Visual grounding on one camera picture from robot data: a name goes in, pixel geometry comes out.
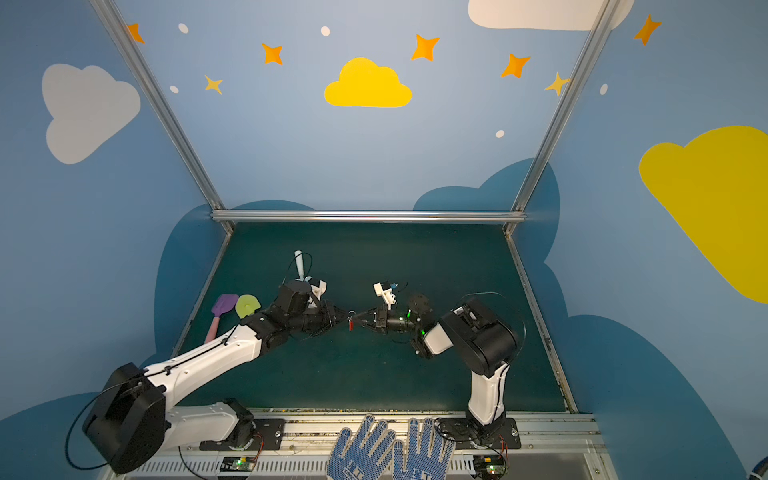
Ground red key tag with keyring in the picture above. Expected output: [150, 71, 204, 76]
[347, 311, 356, 332]

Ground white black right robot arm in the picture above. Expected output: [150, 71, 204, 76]
[359, 294, 521, 443]

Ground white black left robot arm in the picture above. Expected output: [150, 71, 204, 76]
[79, 280, 347, 474]

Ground light blue toy shovel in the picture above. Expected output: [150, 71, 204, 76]
[293, 250, 313, 281]

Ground left blue dotted work glove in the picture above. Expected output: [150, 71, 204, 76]
[326, 415, 396, 480]

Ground blue dotted work glove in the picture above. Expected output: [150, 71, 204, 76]
[326, 415, 396, 480]
[393, 418, 456, 480]

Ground right blue dotted work glove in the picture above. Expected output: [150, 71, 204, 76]
[393, 418, 456, 480]

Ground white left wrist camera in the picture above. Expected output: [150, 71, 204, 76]
[308, 278, 327, 310]

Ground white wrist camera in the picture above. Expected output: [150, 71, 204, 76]
[373, 281, 399, 310]
[308, 278, 327, 310]

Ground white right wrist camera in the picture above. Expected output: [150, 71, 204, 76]
[373, 281, 399, 310]

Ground green toy spatula wooden handle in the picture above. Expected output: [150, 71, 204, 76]
[235, 294, 261, 319]

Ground purple toy spatula pink handle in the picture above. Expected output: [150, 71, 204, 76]
[204, 294, 239, 343]

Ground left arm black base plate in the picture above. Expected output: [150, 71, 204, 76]
[199, 418, 286, 452]

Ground aluminium frame back rail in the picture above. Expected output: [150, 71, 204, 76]
[211, 210, 526, 224]

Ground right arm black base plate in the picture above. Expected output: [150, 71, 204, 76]
[434, 417, 522, 451]

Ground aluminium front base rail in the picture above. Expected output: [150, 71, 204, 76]
[123, 412, 617, 479]

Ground aluminium frame left post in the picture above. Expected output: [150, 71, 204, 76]
[89, 0, 225, 214]

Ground aluminium frame post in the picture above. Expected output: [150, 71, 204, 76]
[89, 0, 225, 214]
[504, 0, 622, 239]

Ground aluminium frame right post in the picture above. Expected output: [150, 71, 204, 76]
[504, 0, 622, 239]

